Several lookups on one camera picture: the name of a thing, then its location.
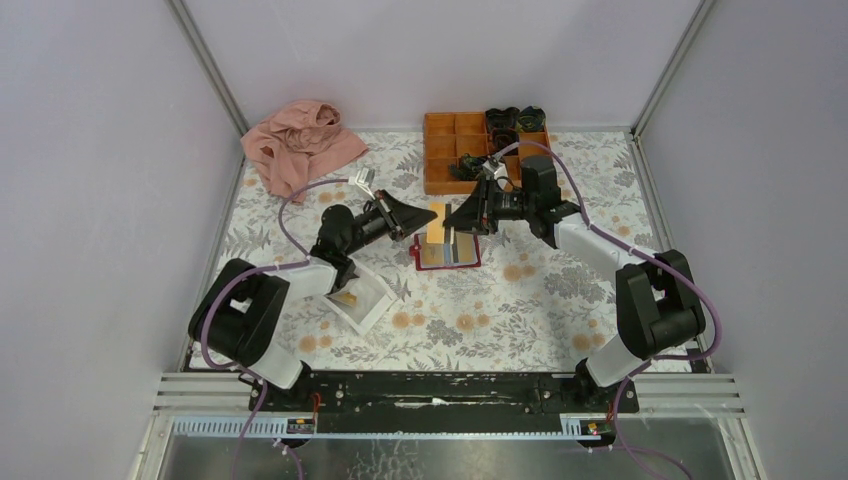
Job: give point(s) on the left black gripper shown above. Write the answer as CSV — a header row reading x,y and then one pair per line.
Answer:
x,y
399,219

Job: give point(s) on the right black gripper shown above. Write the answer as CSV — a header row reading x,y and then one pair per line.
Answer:
x,y
477,213

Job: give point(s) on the red card holder wallet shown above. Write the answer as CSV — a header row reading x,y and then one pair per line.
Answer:
x,y
420,239

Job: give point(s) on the gold VIP card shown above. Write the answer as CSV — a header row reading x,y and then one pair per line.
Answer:
x,y
432,255

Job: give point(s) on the white plastic card box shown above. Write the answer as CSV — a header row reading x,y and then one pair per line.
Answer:
x,y
375,298

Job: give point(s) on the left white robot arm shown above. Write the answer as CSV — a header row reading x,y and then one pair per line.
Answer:
x,y
240,315

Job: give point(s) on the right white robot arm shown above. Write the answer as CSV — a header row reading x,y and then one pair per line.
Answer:
x,y
657,307

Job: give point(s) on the loose gold card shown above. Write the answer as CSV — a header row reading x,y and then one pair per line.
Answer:
x,y
348,299

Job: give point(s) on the camouflage rolled belt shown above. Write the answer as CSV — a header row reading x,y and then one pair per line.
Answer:
x,y
469,167

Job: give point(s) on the orange compartment tray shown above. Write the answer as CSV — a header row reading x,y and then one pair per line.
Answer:
x,y
449,135

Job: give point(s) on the dark rolled belt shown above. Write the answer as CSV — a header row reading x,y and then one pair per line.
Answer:
x,y
502,138

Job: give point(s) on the floral table mat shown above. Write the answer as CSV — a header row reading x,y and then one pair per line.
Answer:
x,y
526,308

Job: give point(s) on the black rolled belt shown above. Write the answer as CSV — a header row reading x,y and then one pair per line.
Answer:
x,y
501,119

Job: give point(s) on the green rolled belt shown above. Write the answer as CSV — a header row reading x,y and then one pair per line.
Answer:
x,y
531,119

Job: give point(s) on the pink crumpled cloth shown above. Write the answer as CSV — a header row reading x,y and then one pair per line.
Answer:
x,y
299,143

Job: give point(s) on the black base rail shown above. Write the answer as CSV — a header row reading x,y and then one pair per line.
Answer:
x,y
397,402

